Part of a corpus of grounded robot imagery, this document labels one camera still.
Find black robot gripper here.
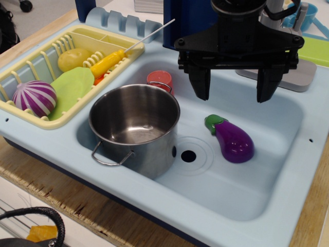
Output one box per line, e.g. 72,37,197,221
174,1,304,103

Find purple toy eggplant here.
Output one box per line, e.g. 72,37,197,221
204,114,255,164

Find stainless steel pot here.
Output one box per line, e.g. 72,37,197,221
88,84,180,179

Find grey toy faucet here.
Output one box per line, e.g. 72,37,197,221
236,1,317,92

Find red plastic cup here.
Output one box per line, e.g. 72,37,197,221
147,70,174,95

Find blue plastic scoop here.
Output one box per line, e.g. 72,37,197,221
282,2,328,41

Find lime green plastic board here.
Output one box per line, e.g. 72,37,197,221
298,37,329,67

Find light blue toy sink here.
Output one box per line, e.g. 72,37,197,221
1,19,328,246

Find orange toy piece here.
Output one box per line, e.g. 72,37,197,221
94,75,104,85

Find yellow toy potato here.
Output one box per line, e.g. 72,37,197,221
58,48,92,72

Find green plastic plate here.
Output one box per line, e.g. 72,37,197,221
48,67,94,121

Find yellow dish drying rack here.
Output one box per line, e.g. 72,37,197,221
1,25,144,130

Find purple striped toy onion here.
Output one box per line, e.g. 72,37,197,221
12,80,57,117

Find yellow paper scrap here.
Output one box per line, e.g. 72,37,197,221
26,225,58,243

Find yellow handled white skewer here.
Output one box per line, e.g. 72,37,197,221
89,19,176,79

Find black braided cable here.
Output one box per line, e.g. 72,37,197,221
0,207,65,247

